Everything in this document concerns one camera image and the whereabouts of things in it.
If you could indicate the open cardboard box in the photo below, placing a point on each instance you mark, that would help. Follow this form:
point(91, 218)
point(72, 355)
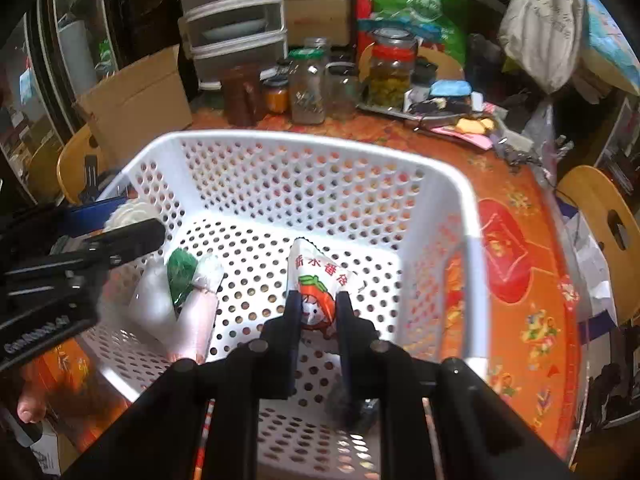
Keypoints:
point(140, 105)

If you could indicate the white tomato print packet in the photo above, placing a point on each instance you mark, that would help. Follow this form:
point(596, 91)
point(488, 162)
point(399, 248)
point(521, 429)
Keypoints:
point(312, 280)

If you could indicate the red-lid pickle jar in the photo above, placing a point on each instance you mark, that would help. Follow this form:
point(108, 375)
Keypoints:
point(392, 80)

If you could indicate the green-lid glass jar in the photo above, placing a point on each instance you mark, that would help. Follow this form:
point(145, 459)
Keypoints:
point(306, 90)

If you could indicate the white canvas tote bag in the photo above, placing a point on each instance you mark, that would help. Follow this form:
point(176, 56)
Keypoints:
point(540, 20)

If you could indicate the small orange jar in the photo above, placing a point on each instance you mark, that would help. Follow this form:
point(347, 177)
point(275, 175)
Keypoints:
point(276, 96)

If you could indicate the grey ribbed round object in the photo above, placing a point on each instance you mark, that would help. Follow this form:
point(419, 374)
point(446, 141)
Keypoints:
point(132, 214)

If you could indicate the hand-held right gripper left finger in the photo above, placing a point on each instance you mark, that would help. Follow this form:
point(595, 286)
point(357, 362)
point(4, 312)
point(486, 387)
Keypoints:
point(292, 320)

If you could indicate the green shopping bag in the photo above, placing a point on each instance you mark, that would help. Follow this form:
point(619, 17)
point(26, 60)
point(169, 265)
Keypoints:
point(425, 5)

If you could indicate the grey plastic drawer unit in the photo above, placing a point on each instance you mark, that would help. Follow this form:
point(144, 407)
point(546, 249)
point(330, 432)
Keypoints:
point(235, 20)

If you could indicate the pink and yellow packet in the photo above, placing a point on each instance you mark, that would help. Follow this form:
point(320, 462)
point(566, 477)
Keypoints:
point(470, 129)

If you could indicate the green plastic packet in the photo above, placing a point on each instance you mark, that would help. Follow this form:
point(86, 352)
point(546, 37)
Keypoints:
point(181, 272)

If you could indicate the dark red jar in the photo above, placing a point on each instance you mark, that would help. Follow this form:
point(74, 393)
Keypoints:
point(242, 97)

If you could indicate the clear glass jar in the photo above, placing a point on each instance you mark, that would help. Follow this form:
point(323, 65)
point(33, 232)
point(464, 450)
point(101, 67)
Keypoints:
point(342, 92)

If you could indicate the white perforated plastic basket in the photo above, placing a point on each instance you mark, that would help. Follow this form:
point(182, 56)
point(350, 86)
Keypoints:
point(310, 195)

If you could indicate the closed cardboard box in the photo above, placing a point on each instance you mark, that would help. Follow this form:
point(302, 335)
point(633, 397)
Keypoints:
point(315, 20)

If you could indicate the metal tray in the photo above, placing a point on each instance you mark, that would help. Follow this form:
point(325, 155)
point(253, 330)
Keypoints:
point(390, 110)

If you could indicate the white papers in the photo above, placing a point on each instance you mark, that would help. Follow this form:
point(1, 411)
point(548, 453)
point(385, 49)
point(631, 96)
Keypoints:
point(590, 270)

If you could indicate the dark glass cabinet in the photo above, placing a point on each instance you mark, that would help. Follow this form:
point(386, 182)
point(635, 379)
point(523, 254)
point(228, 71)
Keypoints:
point(45, 60)

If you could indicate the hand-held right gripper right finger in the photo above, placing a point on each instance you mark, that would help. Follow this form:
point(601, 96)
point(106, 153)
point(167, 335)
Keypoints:
point(345, 320)

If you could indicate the person's left hand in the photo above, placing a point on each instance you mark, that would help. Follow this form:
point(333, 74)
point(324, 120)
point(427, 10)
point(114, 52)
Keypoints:
point(30, 407)

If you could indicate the long white packet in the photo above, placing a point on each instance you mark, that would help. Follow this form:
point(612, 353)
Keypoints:
point(197, 320)

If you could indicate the blue lidded container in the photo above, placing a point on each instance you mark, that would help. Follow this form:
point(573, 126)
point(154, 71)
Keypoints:
point(450, 87)

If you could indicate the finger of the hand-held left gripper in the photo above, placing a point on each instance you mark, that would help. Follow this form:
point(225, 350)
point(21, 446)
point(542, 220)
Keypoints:
point(87, 216)
point(130, 239)

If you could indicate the small white packet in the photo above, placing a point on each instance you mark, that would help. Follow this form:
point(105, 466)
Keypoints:
point(150, 300)

